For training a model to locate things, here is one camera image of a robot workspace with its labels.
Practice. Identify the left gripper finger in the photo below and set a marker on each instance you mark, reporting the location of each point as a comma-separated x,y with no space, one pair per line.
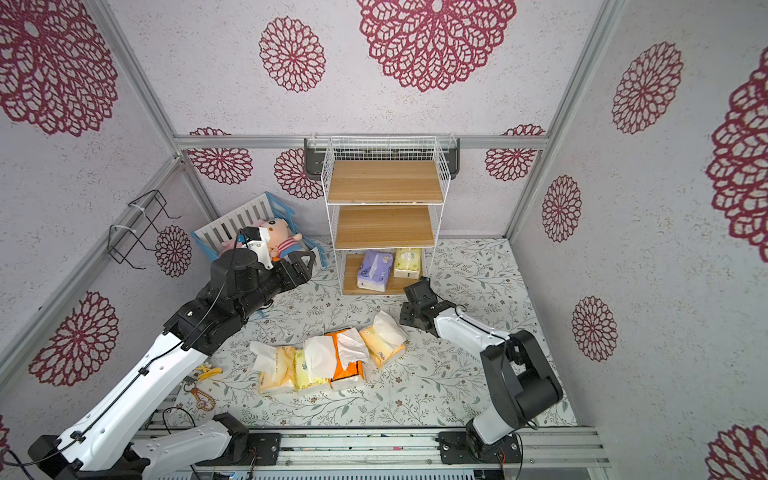
289,279
303,262

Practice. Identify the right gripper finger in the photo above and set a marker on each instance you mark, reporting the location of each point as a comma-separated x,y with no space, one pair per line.
420,291
408,317

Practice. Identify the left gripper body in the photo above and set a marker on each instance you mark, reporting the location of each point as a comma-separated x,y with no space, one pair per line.
268,279

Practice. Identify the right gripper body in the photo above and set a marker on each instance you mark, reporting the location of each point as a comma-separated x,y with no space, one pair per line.
420,305

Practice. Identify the pale yellow tissue pack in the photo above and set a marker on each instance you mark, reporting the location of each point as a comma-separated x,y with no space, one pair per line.
384,339

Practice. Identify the light green tissue pack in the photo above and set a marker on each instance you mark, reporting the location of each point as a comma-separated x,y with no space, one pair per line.
407,263

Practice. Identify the purple tissue pack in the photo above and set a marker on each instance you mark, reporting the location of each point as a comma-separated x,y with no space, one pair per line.
375,271

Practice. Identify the orange tissue pack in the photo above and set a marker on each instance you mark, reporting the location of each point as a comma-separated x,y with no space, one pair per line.
351,355

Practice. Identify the yellow-green tissue box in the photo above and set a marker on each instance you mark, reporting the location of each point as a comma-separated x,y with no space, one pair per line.
315,363

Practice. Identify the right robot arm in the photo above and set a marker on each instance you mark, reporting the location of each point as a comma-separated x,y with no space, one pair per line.
521,381

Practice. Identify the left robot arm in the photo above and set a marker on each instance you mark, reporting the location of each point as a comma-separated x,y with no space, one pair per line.
101,444

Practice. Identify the blue white toy crib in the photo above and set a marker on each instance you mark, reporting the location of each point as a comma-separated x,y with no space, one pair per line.
224,233

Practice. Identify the yellow orange hand tools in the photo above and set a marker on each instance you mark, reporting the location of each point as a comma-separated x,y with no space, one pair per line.
193,385

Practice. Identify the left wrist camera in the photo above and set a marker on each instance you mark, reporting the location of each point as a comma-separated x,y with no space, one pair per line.
256,239

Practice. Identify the white wire wooden shelf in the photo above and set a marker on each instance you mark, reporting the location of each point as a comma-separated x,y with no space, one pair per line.
384,194

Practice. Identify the black wire wall rack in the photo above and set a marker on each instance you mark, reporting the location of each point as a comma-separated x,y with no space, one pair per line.
144,212

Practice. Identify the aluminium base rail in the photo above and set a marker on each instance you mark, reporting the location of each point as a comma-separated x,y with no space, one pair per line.
419,448

